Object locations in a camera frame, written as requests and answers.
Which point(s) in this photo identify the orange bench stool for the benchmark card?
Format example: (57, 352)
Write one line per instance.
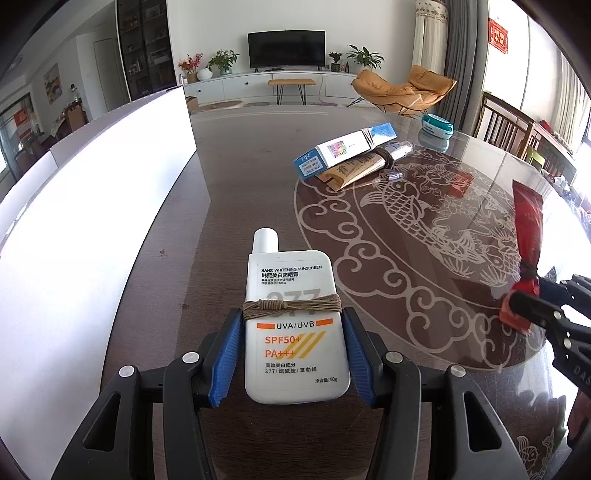
(292, 82)

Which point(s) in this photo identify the white door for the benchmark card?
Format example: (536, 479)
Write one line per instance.
(106, 74)

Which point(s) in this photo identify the white sunscreen bottle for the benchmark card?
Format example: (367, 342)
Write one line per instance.
(295, 364)

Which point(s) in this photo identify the small potted plant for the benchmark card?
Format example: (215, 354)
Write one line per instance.
(335, 59)

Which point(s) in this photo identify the shiny red packet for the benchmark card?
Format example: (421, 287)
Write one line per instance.
(526, 226)

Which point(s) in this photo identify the teal round container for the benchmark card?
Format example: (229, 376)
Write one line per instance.
(436, 123)

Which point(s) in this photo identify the white television cabinet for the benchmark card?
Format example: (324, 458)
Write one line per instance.
(221, 87)

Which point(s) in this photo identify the round beige pouf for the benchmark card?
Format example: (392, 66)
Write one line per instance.
(221, 105)

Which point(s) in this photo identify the wooden dining chair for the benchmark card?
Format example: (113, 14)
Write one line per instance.
(76, 120)

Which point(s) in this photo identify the cluttered wooden sideboard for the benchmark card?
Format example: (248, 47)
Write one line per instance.
(558, 157)

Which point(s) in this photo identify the white round vase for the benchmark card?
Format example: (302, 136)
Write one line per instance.
(204, 74)

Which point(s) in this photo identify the cardboard box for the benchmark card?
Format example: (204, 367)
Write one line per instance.
(192, 105)

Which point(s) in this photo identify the red wall decoration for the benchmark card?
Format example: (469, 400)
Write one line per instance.
(498, 36)

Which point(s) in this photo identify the large leafy potted plant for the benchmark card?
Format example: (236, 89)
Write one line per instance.
(364, 57)

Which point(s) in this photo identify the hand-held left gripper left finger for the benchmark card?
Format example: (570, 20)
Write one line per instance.
(224, 360)

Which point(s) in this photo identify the orange lounge chair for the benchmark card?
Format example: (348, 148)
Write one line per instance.
(383, 90)

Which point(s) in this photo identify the green potted plant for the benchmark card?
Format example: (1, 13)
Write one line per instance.
(224, 60)

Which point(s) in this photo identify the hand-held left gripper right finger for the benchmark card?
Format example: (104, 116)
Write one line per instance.
(358, 360)

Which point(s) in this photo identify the red packet with gold emblem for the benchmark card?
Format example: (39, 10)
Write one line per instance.
(512, 321)

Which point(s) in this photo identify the black television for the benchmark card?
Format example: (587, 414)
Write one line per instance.
(286, 48)

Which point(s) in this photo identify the brown tube with clear cap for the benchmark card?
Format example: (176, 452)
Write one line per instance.
(355, 168)

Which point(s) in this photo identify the red door decoration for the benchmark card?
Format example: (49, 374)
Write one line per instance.
(21, 117)

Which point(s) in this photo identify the tall dark display cabinet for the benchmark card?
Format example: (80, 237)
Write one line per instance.
(147, 46)

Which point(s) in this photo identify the grey curtain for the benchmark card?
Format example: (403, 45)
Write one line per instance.
(466, 55)

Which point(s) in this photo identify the covered floor air conditioner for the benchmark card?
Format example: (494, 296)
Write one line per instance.
(429, 41)

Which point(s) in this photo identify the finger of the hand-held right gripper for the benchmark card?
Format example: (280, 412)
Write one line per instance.
(575, 288)
(531, 302)

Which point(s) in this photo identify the blue and white carton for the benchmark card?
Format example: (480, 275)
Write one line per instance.
(346, 147)

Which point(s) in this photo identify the red flower arrangement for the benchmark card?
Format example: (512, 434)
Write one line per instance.
(189, 64)

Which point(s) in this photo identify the framed wall painting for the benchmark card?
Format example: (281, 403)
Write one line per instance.
(53, 83)

